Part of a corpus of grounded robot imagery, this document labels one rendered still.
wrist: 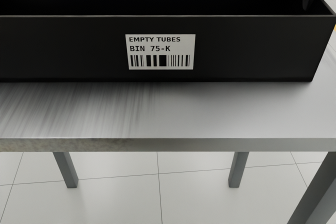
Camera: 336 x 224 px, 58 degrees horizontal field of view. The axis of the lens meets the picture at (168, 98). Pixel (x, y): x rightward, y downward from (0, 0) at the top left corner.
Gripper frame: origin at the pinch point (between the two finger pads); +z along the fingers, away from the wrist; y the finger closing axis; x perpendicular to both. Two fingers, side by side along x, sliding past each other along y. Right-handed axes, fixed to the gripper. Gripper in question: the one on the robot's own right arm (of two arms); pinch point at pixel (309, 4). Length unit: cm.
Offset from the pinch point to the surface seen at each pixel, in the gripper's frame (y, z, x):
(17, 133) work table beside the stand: 42.1, 8.4, 18.7
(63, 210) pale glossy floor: 63, 88, -12
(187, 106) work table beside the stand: 19.6, 8.6, 13.8
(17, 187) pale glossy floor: 84, 88, -22
